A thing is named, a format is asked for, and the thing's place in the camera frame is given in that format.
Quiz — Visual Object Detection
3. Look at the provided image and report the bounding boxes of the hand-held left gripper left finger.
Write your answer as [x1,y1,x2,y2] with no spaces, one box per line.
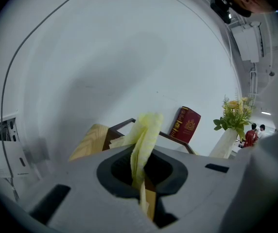
[1,143,161,233]

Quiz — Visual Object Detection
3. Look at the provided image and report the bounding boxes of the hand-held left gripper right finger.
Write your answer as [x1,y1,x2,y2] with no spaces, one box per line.
[144,144,237,233]

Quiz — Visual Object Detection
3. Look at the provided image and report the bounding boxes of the yellow cloth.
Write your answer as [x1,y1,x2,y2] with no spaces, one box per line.
[109,112,164,215]

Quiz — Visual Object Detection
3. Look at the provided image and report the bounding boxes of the white vase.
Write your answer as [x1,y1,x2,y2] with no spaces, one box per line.
[208,127,238,159]

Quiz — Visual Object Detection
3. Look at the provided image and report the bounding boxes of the dark red book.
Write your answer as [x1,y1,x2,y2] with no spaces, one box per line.
[170,106,202,144]

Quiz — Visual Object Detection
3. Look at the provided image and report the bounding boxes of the person's pale yellow shirt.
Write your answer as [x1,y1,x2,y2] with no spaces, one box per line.
[248,57,278,233]

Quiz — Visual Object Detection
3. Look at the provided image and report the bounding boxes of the yellow flower bouquet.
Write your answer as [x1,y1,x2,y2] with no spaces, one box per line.
[213,91,257,143]

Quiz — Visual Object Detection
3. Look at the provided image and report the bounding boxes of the white air conditioner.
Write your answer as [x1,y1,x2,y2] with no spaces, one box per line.
[231,22,264,63]

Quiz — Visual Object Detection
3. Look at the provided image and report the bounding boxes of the white wall junction box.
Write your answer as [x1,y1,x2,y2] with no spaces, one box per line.
[0,110,33,179]

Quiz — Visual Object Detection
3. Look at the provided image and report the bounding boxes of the grey wall cable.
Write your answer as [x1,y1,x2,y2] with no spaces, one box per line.
[0,0,99,202]

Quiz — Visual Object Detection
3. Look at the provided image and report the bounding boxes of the black head camera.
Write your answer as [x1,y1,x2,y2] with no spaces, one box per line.
[210,0,232,24]

